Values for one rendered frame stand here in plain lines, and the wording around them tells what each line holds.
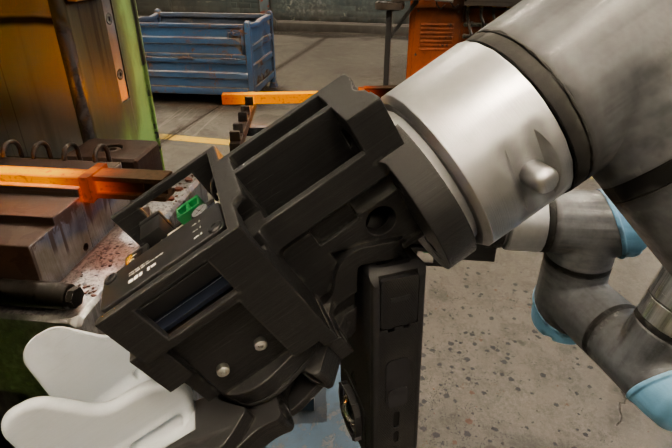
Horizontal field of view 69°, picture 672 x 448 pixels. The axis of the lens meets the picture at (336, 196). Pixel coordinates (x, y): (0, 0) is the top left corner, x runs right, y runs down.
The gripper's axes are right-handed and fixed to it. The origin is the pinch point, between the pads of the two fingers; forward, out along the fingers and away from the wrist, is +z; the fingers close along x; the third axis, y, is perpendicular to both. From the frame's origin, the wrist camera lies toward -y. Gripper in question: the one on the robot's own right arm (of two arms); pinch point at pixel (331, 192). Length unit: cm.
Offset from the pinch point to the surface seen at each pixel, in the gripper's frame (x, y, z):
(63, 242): -7.2, 4.6, 30.7
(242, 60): 354, 59, 118
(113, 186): -0.4, 0.4, 27.3
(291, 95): 61, 5, 17
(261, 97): 60, 6, 24
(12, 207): -6.0, 1.0, 36.8
